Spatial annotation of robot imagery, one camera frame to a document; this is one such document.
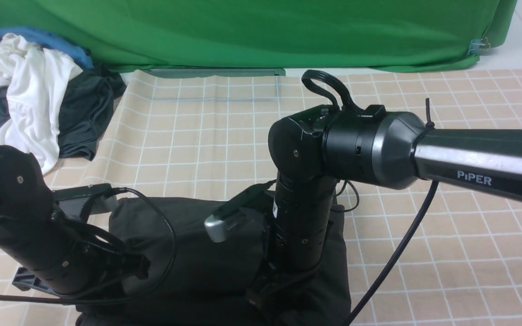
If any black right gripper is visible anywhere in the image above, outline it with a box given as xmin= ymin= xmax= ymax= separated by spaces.
xmin=245 ymin=265 xmax=324 ymax=324

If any dark gray garment in pile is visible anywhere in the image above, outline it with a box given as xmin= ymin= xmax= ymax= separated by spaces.
xmin=58 ymin=66 xmax=126 ymax=161

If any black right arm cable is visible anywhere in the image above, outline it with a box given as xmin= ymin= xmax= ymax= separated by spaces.
xmin=301 ymin=69 xmax=439 ymax=326

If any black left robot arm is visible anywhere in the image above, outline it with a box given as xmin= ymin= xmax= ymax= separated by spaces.
xmin=0 ymin=146 xmax=150 ymax=299

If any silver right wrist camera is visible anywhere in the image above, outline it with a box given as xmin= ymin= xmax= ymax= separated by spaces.
xmin=204 ymin=180 xmax=276 ymax=243

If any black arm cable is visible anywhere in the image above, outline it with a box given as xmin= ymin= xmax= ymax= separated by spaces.
xmin=301 ymin=69 xmax=439 ymax=326
xmin=0 ymin=187 xmax=177 ymax=305

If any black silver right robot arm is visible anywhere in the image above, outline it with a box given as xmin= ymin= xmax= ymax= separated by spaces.
xmin=246 ymin=105 xmax=522 ymax=326

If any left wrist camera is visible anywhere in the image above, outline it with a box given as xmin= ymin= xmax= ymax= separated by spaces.
xmin=53 ymin=183 xmax=118 ymax=223

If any blue garment in pile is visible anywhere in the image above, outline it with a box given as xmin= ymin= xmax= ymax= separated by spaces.
xmin=0 ymin=27 xmax=94 ymax=99

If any teal binder clip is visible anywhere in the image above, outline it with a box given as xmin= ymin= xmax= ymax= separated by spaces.
xmin=467 ymin=37 xmax=492 ymax=56

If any green backdrop cloth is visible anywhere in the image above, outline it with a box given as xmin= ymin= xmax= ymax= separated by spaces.
xmin=0 ymin=0 xmax=517 ymax=73

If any dark gray long-sleeve shirt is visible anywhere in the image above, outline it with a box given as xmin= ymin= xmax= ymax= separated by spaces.
xmin=75 ymin=197 xmax=352 ymax=326

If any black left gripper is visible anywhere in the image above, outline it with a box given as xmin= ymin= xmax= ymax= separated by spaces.
xmin=12 ymin=226 xmax=150 ymax=297

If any white garment in pile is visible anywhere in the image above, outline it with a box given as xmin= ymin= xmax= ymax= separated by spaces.
xmin=0 ymin=34 xmax=82 ymax=173

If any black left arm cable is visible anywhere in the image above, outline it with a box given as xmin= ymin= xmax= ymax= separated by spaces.
xmin=0 ymin=187 xmax=177 ymax=305

